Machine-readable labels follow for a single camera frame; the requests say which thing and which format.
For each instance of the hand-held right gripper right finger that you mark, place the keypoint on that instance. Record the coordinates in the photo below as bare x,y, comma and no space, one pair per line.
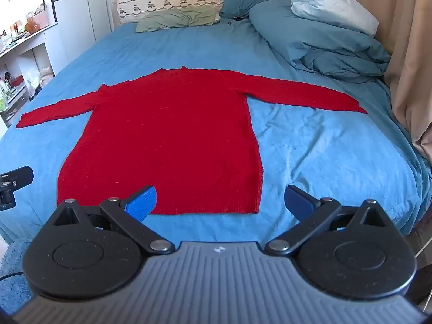
298,203

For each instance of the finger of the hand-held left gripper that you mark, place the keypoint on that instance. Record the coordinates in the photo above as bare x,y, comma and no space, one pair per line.
15,180

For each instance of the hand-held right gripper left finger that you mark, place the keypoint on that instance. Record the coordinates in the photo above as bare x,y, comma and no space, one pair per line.
142,204

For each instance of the red knit sweater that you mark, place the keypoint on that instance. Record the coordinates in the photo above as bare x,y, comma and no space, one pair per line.
168,135

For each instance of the blue bed sheet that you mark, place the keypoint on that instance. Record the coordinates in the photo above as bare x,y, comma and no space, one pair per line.
320,155

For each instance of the blue fluffy rug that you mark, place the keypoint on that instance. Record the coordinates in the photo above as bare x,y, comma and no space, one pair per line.
15,273

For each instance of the red storage box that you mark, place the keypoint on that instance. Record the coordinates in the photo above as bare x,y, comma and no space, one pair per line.
15,81

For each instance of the beige bag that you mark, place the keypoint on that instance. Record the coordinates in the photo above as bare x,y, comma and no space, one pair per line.
45,76

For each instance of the white desk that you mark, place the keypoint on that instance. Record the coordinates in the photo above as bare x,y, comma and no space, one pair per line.
23,60

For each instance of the teal bolster cushion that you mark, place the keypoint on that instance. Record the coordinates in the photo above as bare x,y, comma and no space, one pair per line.
317,37

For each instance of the beige curtain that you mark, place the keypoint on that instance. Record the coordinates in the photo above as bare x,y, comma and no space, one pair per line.
408,57

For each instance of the white wardrobe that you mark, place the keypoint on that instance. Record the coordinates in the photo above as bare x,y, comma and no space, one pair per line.
81,6

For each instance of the green pillow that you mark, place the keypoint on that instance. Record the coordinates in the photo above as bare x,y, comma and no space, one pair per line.
175,19

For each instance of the pale blue pillow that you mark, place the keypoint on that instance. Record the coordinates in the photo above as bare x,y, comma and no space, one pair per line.
334,8

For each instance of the cream embroidered pillow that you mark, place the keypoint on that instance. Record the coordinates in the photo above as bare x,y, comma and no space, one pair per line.
162,3

